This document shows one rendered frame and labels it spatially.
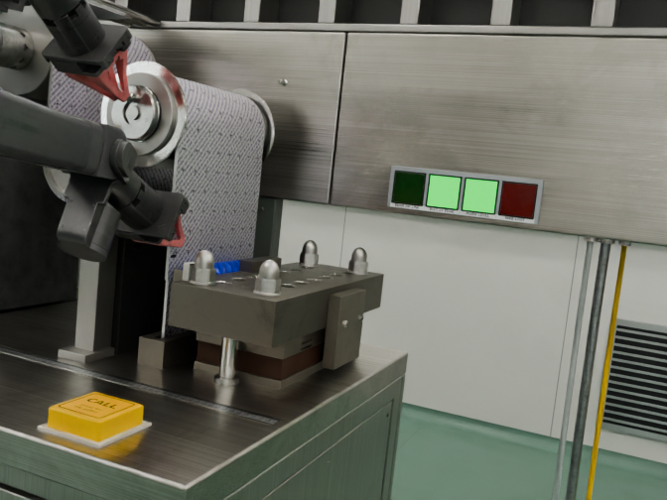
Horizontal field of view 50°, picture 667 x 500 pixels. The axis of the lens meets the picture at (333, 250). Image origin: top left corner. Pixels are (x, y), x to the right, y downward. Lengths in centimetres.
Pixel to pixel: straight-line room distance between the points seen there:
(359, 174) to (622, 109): 43
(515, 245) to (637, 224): 240
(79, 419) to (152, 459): 9
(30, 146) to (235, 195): 51
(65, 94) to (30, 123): 50
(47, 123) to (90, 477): 34
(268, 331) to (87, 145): 32
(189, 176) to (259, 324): 26
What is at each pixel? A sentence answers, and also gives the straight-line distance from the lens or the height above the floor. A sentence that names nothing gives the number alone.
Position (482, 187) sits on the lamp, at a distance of 116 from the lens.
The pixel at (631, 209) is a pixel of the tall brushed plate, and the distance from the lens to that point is 114.
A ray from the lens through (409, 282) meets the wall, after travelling 366.
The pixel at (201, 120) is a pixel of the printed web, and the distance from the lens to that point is 106.
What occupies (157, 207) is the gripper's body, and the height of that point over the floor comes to 113.
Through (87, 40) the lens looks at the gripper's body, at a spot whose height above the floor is 132.
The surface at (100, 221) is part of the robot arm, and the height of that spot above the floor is 111.
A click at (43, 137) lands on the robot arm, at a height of 120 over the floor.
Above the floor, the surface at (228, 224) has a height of 110.
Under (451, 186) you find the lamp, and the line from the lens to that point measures 117.
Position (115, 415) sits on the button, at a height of 92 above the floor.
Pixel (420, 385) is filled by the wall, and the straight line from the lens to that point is 374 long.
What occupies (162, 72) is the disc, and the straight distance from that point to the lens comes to 104.
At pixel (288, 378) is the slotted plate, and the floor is 91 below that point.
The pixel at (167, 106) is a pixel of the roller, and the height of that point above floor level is 126.
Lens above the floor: 119
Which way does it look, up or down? 6 degrees down
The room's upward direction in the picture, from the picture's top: 6 degrees clockwise
